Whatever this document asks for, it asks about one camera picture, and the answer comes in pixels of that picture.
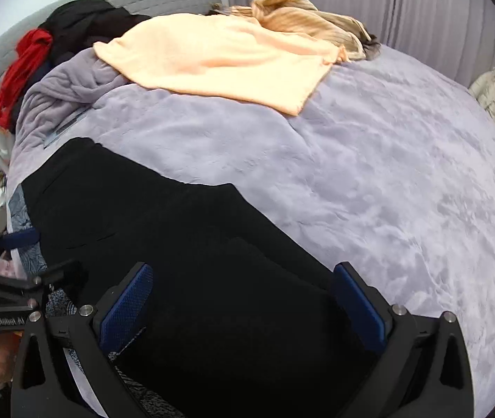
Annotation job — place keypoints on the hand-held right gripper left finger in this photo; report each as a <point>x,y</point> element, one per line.
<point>127,309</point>

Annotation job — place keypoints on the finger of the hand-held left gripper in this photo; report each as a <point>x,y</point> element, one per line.
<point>55,275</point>
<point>21,239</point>

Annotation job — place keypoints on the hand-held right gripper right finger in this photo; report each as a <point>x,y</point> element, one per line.
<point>361,309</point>

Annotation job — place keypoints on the black pants with patterned waistband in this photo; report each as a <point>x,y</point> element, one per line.
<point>186,248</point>

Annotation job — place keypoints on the person's left hand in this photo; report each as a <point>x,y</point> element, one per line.
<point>3,359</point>

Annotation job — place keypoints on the lavender plush bed blanket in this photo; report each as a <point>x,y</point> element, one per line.
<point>382,161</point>

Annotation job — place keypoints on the grey fleece robe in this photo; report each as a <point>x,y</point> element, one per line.
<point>55,91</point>

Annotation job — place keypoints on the red garment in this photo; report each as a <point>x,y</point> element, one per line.
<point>16,74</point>

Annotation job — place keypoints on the black clothes pile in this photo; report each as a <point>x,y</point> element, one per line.
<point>82,21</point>

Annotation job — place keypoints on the cream fleece blanket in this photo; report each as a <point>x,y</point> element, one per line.
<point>212,61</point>

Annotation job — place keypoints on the beige striped garment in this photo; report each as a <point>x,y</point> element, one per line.
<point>299,13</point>

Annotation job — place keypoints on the grey pleated curtain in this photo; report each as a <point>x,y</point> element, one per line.
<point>426,13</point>

